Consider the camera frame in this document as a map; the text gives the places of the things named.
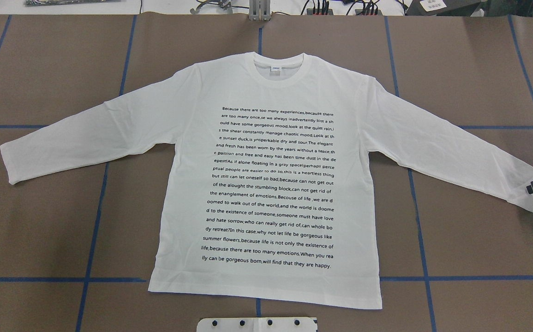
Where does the white long-sleeve printed shirt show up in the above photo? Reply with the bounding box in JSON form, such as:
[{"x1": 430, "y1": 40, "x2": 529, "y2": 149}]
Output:
[{"x1": 0, "y1": 53, "x2": 533, "y2": 309}]

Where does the upper black orange circuit module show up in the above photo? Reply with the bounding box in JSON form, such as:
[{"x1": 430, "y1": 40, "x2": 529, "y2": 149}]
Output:
[{"x1": 301, "y1": 0, "x2": 331, "y2": 15}]

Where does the white labelled black box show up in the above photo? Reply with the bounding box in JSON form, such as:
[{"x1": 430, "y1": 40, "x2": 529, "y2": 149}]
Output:
[{"x1": 406, "y1": 0, "x2": 485, "y2": 17}]

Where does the white camera stand base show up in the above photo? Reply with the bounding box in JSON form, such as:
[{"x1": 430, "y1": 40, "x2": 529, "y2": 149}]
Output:
[{"x1": 196, "y1": 317, "x2": 318, "y2": 332}]

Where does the aluminium frame post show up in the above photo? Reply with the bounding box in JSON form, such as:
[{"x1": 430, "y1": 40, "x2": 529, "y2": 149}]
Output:
[{"x1": 249, "y1": 0, "x2": 272, "y2": 21}]

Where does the black orange circuit module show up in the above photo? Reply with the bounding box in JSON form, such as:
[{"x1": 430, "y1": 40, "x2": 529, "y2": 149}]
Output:
[
  {"x1": 301, "y1": 0, "x2": 331, "y2": 15},
  {"x1": 346, "y1": 0, "x2": 382, "y2": 16}
]

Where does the silver foil tray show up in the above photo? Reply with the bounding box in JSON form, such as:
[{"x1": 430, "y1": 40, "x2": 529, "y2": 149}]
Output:
[{"x1": 24, "y1": 0, "x2": 116, "y2": 6}]

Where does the lower black orange circuit module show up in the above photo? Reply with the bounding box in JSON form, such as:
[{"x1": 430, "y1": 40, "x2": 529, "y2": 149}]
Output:
[{"x1": 346, "y1": 0, "x2": 382, "y2": 16}]

